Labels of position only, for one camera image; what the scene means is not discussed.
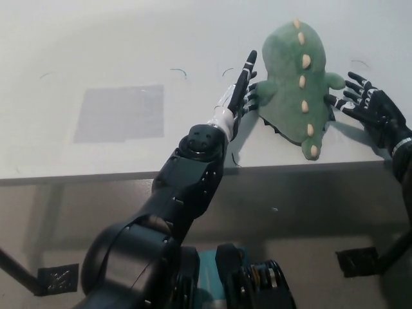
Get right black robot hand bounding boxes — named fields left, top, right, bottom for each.
left=326, top=71, right=412, bottom=152

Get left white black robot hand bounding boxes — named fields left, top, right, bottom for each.
left=207, top=50, right=260, bottom=142

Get green plush dinosaur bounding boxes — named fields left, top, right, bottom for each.
left=256, top=19, right=346, bottom=162

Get grey tape square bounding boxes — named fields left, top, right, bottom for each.
left=72, top=84, right=165, bottom=144

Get black table leg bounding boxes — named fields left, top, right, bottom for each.
left=0, top=247, right=42, bottom=295
left=378, top=225, right=412, bottom=274

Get black teal robot torso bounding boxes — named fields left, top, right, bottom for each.
left=175, top=243, right=297, bottom=309

